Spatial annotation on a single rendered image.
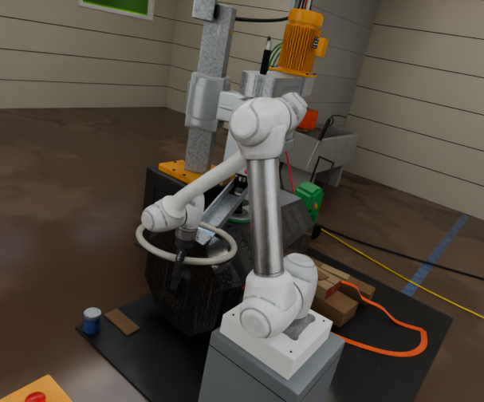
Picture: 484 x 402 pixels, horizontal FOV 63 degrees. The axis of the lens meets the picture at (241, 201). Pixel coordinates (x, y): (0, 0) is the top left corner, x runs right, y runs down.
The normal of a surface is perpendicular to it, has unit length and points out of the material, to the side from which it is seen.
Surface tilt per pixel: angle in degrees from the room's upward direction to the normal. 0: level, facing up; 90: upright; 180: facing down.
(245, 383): 90
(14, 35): 90
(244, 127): 83
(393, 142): 90
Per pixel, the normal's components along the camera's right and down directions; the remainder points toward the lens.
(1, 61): 0.78, 0.36
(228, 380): -0.60, 0.19
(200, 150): -0.15, 0.34
